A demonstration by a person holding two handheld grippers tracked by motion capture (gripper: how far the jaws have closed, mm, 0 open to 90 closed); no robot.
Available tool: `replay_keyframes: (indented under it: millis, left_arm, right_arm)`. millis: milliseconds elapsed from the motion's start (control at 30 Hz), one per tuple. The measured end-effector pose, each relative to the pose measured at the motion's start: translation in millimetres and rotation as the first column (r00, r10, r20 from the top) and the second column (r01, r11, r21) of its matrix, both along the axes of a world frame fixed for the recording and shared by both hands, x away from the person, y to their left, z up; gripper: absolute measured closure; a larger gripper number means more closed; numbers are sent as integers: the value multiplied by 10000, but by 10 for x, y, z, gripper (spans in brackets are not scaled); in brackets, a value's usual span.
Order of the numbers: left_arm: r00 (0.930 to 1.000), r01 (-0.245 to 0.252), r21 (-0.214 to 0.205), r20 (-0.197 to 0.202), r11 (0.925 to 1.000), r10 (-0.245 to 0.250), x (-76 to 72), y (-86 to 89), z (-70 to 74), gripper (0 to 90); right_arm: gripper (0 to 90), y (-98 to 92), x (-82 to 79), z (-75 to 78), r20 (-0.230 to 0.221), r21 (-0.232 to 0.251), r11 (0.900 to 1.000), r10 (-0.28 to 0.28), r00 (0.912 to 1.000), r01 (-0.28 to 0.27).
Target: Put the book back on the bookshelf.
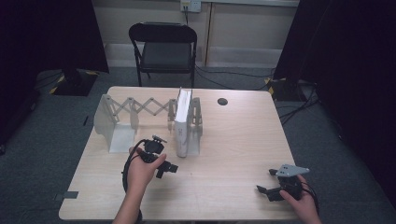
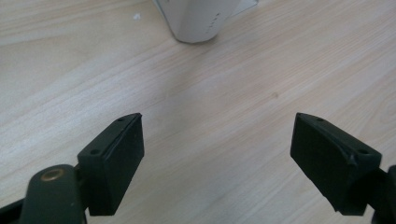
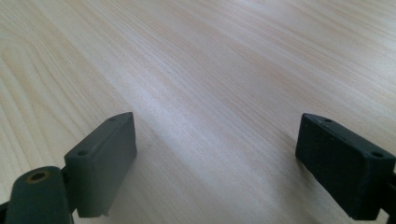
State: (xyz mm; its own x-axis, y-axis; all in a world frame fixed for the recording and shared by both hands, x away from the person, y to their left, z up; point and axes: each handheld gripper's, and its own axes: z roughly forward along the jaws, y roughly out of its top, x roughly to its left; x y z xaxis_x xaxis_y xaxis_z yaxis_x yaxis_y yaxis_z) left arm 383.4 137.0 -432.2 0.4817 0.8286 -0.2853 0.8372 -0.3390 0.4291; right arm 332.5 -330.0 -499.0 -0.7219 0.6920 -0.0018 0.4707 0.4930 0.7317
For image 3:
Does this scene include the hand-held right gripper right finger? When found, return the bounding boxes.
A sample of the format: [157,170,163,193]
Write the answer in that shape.
[294,112,396,221]

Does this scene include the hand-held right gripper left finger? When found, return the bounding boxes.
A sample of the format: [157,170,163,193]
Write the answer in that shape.
[63,111,138,219]

